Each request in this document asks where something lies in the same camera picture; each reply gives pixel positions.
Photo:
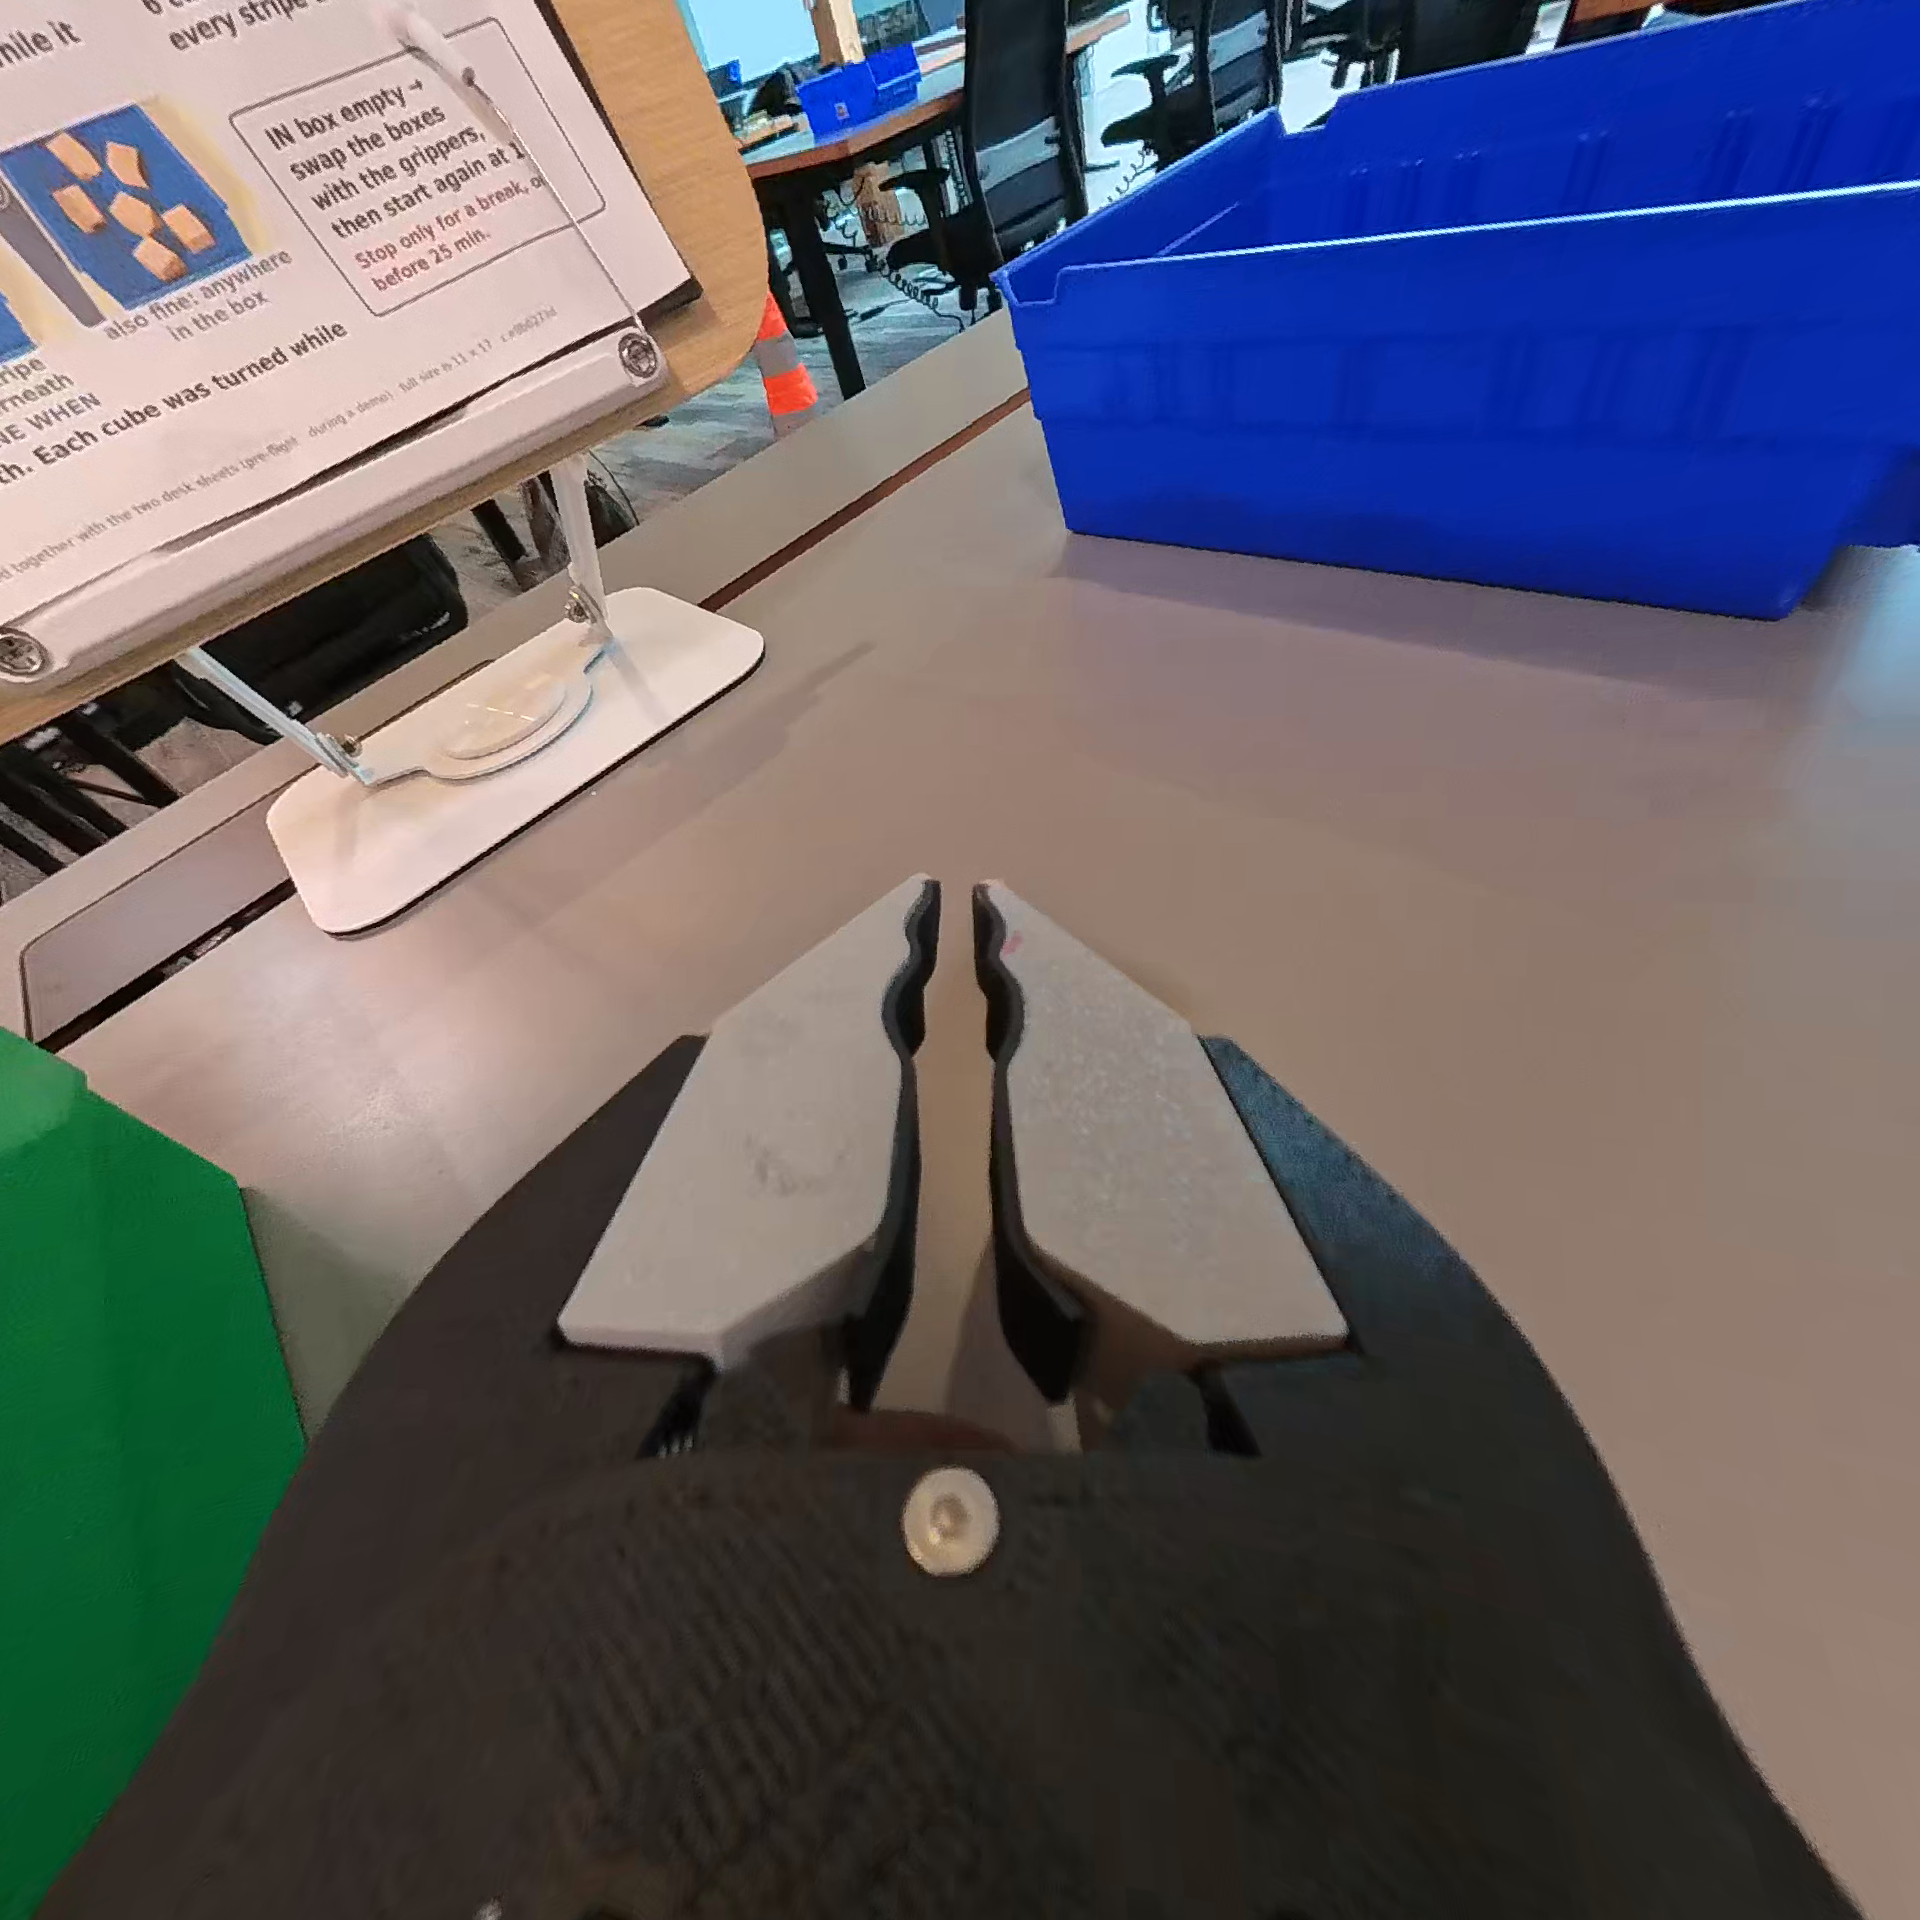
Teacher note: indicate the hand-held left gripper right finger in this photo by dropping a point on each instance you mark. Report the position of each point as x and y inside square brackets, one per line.
[1156, 1183]

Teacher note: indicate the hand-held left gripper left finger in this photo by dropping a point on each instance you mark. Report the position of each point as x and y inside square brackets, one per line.
[748, 1183]

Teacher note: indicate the green plastic bin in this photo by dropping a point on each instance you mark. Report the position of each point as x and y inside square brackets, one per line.
[121, 1423]

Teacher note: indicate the blue plastic bin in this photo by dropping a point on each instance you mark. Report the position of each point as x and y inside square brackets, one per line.
[1424, 390]

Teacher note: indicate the instruction sheet on stand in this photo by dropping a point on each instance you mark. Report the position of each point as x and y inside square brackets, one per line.
[601, 662]

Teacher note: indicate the orange traffic cone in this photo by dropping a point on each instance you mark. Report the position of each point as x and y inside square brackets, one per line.
[787, 383]

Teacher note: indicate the black office chair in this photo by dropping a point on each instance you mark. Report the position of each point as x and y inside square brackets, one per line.
[1200, 76]
[1027, 136]

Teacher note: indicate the printed instruction sheet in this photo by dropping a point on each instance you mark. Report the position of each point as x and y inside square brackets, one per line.
[301, 223]

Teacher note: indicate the small blue storage bin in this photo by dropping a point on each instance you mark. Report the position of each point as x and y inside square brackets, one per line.
[864, 89]

